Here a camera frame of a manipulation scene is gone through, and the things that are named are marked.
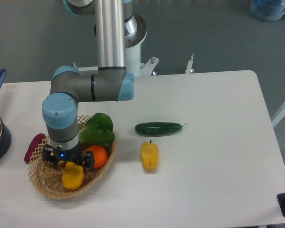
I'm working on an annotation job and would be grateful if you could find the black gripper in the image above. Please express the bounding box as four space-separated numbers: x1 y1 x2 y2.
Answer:
42 142 95 173

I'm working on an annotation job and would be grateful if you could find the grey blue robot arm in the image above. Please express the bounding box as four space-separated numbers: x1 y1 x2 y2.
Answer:
42 0 134 169

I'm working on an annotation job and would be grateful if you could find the woven wicker basket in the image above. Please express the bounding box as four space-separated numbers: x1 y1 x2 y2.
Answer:
28 115 116 199

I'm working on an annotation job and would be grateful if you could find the orange fruit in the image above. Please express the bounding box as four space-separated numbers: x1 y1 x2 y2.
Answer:
84 145 108 170

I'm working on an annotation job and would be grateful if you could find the purple sweet potato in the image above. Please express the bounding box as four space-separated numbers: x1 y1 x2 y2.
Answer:
24 133 46 163

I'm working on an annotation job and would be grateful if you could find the green bok choy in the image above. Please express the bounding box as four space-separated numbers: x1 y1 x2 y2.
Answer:
79 113 115 147

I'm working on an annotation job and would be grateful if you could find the yellow bell pepper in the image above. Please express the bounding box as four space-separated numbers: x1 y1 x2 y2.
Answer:
141 140 159 172

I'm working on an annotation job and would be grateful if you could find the green cucumber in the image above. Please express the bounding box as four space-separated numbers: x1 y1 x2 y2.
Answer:
134 122 188 137

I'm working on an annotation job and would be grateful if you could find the blue plastic bag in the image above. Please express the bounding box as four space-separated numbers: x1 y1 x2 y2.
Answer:
250 0 285 22

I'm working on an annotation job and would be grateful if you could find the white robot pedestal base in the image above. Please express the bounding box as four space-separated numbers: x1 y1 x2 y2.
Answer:
72 13 160 78

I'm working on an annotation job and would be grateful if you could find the white levelling foot bracket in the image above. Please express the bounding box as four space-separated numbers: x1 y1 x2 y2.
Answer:
185 54 195 74

